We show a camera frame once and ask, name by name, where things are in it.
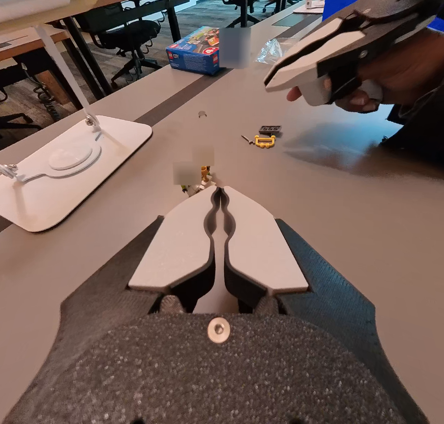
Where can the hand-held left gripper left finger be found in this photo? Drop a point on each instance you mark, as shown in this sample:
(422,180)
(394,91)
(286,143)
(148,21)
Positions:
(173,254)

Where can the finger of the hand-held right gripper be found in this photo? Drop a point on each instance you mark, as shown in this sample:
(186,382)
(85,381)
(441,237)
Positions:
(326,63)
(302,49)

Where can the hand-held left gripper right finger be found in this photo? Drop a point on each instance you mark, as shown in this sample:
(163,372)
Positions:
(267,254)

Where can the lime white lego minifigure torso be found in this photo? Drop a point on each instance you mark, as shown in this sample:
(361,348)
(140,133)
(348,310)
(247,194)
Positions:
(201,187)

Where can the dark grey lego plate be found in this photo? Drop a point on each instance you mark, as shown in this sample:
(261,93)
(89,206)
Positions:
(270,130)

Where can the gold lego piece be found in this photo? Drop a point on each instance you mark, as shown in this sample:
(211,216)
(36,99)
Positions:
(205,173)

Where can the yellow lego hand truck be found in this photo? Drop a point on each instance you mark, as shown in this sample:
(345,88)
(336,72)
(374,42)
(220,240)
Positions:
(258,141)

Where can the person's right forearm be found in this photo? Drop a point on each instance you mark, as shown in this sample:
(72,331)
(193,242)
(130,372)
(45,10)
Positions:
(423,122)

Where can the blue lego box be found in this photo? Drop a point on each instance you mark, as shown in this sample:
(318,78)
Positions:
(194,53)

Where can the person's right hand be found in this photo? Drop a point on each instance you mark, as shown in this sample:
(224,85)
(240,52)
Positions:
(409,70)

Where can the clear plastic bag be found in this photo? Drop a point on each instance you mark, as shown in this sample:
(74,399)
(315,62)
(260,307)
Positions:
(269,51)

